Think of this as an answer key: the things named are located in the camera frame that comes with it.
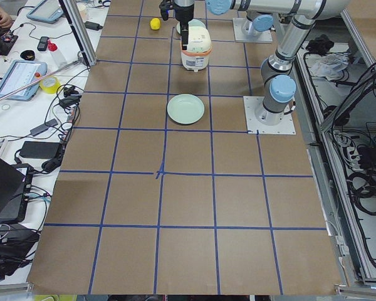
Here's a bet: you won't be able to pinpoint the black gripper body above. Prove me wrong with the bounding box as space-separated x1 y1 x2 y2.
174 0 194 31

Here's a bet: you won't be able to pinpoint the cream orange rice cooker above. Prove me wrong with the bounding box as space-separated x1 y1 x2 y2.
180 26 212 72

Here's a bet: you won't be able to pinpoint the mint green plate behind cooker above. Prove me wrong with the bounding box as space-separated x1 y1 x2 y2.
176 19 206 34

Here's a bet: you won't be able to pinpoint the person hand at corner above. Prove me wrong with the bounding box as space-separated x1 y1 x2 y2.
0 7 13 29

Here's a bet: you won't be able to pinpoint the yellow lemon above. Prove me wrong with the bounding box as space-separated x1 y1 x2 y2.
150 18 161 31

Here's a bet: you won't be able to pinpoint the mint green plate front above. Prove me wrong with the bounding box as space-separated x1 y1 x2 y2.
167 94 205 125

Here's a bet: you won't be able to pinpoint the black small adapter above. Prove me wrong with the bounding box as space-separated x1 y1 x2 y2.
84 21 103 31

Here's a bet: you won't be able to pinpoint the metal rod with red knob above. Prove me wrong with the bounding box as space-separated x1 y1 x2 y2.
0 59 83 102

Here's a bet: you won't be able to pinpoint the red capped plastic bottle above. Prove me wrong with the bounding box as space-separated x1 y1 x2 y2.
48 40 66 68

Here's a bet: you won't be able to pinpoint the blue tablet far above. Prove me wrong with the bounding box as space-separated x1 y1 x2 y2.
26 0 63 24

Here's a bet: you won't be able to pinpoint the blue tablet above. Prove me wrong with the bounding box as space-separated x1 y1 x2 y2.
0 60 47 101
26 0 63 24

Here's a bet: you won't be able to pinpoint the black cloth bundle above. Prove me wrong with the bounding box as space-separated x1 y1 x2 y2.
305 34 334 56

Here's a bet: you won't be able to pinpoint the black mobile phone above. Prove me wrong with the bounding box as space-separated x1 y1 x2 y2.
37 36 49 51

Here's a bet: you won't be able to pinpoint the yellow tape roll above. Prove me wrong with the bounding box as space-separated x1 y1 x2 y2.
39 76 61 94

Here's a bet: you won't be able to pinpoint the black round bowl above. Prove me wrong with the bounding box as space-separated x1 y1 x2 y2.
20 50 35 61

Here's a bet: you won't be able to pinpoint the black usb hub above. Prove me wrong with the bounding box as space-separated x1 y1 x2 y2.
30 119 58 137

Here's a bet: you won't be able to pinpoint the blue tablet near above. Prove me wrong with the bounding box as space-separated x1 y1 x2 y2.
0 60 47 101

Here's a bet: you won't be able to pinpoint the black power brick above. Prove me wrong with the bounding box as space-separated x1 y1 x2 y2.
19 141 60 159

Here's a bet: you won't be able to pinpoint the black laptop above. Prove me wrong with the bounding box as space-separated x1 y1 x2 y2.
0 158 33 224

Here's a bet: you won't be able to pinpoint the aluminium frame post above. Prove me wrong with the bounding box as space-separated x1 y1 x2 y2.
59 0 97 66

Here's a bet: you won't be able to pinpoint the coiled black cables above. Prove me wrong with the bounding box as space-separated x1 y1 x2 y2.
346 174 376 217

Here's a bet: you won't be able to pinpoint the aluminium side rail frame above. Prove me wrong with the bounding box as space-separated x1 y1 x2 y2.
308 143 376 288

